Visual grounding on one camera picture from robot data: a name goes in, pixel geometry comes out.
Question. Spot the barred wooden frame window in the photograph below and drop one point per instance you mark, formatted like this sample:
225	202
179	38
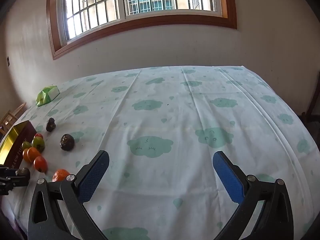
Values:
150	21

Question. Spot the wooden chair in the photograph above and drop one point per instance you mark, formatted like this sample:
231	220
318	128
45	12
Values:
7	120

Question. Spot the red tomato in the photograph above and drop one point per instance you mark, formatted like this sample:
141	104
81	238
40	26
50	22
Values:
38	135
40	163

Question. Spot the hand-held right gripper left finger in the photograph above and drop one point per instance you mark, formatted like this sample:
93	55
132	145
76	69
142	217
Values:
93	177

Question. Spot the small orange tangerine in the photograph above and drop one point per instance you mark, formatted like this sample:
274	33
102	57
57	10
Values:
60	175
25	156
33	153

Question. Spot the green tissue pack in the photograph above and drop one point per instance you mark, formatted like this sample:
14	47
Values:
46	96

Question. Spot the green tomato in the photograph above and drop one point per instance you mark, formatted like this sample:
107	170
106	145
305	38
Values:
26	145
38	143

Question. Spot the dark wooden furniture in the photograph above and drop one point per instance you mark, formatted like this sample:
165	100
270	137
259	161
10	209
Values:
313	100

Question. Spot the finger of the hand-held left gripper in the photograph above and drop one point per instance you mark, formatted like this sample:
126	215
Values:
8	172
13	182

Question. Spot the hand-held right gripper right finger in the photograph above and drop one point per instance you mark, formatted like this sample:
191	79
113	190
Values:
228	177

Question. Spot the gold and maroon tin box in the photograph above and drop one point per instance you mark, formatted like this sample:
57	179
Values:
15	135

